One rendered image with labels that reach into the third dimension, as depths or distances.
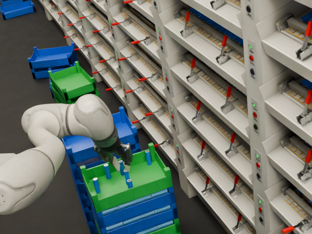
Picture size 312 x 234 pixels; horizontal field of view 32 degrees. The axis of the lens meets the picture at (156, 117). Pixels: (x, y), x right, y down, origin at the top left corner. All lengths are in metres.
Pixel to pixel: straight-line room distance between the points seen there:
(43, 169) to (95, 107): 0.46
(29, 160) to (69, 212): 1.46
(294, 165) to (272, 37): 0.38
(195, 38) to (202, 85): 0.19
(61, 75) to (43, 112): 1.81
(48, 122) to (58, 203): 1.10
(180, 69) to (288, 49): 0.84
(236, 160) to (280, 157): 0.34
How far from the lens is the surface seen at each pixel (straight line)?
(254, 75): 1.57
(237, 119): 1.84
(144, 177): 2.12
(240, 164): 1.95
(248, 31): 1.53
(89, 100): 1.68
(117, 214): 2.05
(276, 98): 1.57
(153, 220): 2.13
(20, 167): 1.21
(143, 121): 2.93
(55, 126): 1.72
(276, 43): 1.45
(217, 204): 2.36
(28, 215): 2.76
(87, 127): 1.70
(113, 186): 2.11
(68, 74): 3.54
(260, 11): 1.46
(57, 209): 2.73
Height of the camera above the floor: 1.70
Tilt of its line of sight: 32 degrees down
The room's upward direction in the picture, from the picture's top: 10 degrees counter-clockwise
